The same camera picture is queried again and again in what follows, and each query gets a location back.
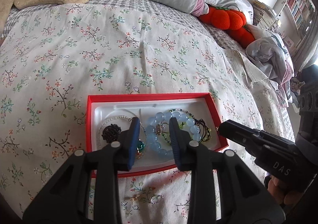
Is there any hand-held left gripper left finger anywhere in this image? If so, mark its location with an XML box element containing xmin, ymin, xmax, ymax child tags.
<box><xmin>22</xmin><ymin>117</ymin><xmax>141</xmax><ymax>224</ymax></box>

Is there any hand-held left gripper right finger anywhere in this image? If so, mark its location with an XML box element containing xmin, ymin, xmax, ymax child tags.
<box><xmin>169</xmin><ymin>117</ymin><xmax>285</xmax><ymax>224</ymax></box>

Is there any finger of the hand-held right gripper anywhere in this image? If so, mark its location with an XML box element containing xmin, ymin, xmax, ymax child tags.
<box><xmin>218</xmin><ymin>120</ymin><xmax>262</xmax><ymax>150</ymax></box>

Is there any blue bead bracelet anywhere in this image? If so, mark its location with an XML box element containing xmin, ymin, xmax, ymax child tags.
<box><xmin>145</xmin><ymin>111</ymin><xmax>201</xmax><ymax>158</ymax></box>

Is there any clear flower bead bracelet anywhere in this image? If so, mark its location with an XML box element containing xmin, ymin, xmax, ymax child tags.
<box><xmin>98</xmin><ymin>115</ymin><xmax>148</xmax><ymax>158</ymax></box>

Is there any thin seed bead bracelet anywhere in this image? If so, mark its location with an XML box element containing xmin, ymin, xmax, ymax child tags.
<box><xmin>159</xmin><ymin>108</ymin><xmax>214</xmax><ymax>145</ymax></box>

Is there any red cardboard box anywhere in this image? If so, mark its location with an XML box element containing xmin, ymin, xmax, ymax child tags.
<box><xmin>86</xmin><ymin>93</ymin><xmax>229</xmax><ymax>178</ymax></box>

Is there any person's right hand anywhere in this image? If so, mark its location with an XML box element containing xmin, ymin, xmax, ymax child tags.
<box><xmin>265</xmin><ymin>176</ymin><xmax>304</xmax><ymax>205</ymax></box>

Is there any dark grey clothing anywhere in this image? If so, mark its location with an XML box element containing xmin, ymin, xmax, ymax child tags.
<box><xmin>289</xmin><ymin>64</ymin><xmax>318</xmax><ymax>145</ymax></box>

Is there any pink striped cloth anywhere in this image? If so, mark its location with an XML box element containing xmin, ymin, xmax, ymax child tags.
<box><xmin>273</xmin><ymin>60</ymin><xmax>295</xmax><ymax>108</ymax></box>

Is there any crumpled white clothing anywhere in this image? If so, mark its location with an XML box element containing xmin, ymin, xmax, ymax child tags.
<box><xmin>246</xmin><ymin>25</ymin><xmax>295</xmax><ymax>83</ymax></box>

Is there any floral bedsheet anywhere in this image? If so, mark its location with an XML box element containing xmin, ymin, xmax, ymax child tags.
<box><xmin>0</xmin><ymin>3</ymin><xmax>296</xmax><ymax>224</ymax></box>

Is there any orange pumpkin plush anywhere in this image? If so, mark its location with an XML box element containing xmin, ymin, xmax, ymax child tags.
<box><xmin>199</xmin><ymin>7</ymin><xmax>256</xmax><ymax>48</ymax></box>

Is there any stack of books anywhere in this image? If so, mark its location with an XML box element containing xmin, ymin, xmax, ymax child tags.
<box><xmin>252</xmin><ymin>0</ymin><xmax>281</xmax><ymax>32</ymax></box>

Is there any white bookshelf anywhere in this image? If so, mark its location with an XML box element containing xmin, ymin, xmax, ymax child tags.
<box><xmin>283</xmin><ymin>0</ymin><xmax>316</xmax><ymax>48</ymax></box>

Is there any grey checked bedsheet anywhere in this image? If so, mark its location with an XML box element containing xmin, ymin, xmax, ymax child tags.
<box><xmin>0</xmin><ymin>0</ymin><xmax>249</xmax><ymax>50</ymax></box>

